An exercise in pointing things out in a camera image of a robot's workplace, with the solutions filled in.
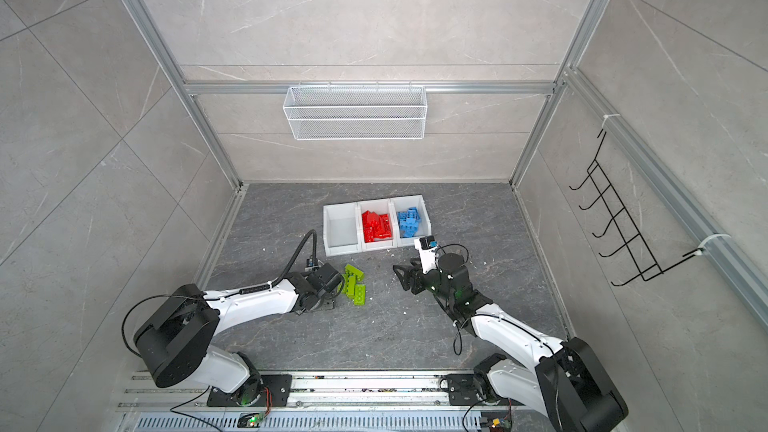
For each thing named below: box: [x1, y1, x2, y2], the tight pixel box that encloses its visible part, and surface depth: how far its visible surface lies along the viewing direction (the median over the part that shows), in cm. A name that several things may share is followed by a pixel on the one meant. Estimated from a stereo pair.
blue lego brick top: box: [398, 207, 421, 238], surface depth 103 cm
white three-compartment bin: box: [322, 194, 432, 256], surface depth 103 cm
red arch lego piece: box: [362, 210, 393, 243], surface depth 103 cm
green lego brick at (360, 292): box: [354, 284, 367, 306], surface depth 92 cm
